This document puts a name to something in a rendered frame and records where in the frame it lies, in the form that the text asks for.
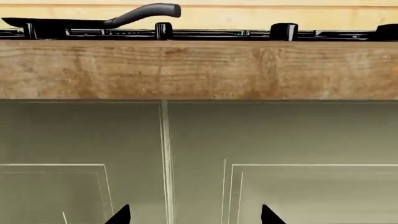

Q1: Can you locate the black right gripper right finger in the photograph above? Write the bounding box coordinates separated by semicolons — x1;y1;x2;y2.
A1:
261;203;287;224

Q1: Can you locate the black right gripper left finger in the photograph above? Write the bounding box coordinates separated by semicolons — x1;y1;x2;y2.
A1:
105;203;131;224

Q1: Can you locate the black stove knob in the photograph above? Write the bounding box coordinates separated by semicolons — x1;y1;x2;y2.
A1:
375;23;398;41
154;22;174;40
23;22;38;40
270;22;299;42

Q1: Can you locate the black stove cooktop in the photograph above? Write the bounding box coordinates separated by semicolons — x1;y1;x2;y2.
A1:
0;22;398;43

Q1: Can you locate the olive green cabinet door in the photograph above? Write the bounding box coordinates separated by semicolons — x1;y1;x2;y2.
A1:
161;99;398;224
0;99;170;224

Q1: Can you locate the wooden countertop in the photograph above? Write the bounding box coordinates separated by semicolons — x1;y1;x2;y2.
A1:
0;39;398;101

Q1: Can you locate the black frying pan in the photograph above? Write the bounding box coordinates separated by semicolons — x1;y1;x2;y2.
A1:
1;2;182;30

